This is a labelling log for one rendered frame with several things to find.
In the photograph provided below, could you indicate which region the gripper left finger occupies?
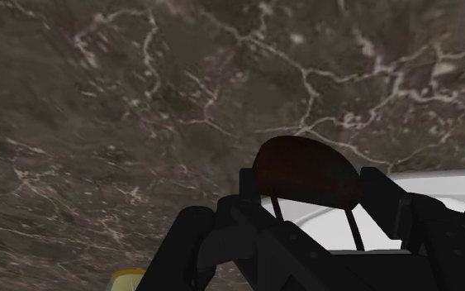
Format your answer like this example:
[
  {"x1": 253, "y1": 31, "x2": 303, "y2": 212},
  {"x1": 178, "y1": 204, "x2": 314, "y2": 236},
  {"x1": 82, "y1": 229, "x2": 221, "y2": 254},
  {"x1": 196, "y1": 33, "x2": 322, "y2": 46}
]
[{"x1": 135, "y1": 168, "x2": 363, "y2": 291}]

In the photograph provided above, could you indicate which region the yellow rimmed pale container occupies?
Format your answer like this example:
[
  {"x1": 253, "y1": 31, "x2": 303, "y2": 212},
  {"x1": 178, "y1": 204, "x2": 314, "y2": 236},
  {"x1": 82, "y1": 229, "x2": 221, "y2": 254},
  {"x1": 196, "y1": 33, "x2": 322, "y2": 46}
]
[{"x1": 105, "y1": 269, "x2": 149, "y2": 291}]

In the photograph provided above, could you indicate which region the dark brown oval object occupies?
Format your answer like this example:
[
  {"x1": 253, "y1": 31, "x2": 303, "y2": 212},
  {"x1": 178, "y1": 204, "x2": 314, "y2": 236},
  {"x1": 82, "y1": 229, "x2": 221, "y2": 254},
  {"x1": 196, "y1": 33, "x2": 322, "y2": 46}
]
[{"x1": 251, "y1": 135, "x2": 366, "y2": 251}]

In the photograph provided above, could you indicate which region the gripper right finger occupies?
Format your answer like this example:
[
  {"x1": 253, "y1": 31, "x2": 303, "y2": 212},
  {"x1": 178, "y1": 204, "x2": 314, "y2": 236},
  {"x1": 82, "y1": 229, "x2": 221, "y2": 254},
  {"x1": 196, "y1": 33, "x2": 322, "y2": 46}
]
[{"x1": 359, "y1": 166, "x2": 465, "y2": 291}]

